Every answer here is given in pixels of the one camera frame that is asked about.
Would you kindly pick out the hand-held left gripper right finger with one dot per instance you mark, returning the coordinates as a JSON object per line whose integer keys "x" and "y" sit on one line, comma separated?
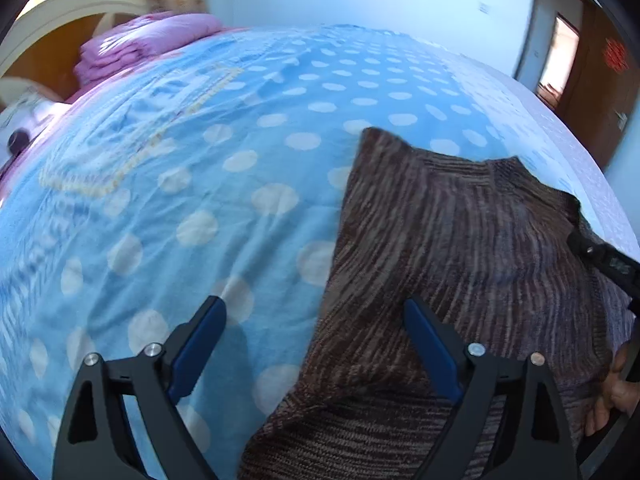
{"x": 432, "y": 355}

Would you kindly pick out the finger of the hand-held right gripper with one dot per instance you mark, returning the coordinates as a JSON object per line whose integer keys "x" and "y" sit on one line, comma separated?
{"x": 607, "y": 261}

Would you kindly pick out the blue polka dot blanket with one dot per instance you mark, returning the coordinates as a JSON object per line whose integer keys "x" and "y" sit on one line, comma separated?
{"x": 200, "y": 160}

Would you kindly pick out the folded pink quilt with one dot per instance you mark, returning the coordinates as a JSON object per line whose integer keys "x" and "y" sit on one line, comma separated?
{"x": 145, "y": 45}

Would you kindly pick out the cream wooden headboard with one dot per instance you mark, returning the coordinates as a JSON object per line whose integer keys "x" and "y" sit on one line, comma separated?
{"x": 50, "y": 15}

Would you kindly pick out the white printed pillow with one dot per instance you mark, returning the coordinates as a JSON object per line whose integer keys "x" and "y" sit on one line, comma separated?
{"x": 25, "y": 110}

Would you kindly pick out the brown striped knit garment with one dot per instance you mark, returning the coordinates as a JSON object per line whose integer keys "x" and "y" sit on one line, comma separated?
{"x": 425, "y": 240}

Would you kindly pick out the person's right hand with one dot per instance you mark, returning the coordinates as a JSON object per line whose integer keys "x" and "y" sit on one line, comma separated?
{"x": 617, "y": 395}

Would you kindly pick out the red door decoration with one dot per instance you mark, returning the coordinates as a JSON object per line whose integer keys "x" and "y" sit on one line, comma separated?
{"x": 615, "y": 54}

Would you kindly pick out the brown wooden door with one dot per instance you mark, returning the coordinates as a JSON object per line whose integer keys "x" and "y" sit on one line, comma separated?
{"x": 600, "y": 100}

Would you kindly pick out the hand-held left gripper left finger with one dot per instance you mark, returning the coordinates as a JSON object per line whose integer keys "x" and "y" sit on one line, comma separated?
{"x": 197, "y": 350}

